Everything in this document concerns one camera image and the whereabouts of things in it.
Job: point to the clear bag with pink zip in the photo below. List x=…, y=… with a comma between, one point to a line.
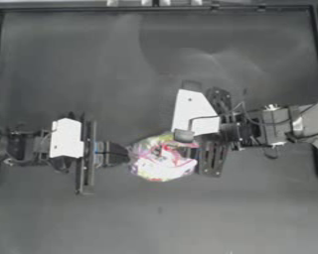
x=156, y=168

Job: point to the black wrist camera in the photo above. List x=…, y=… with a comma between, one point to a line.
x=61, y=162
x=183, y=135

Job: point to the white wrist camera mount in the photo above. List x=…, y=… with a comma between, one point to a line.
x=66, y=139
x=189, y=109

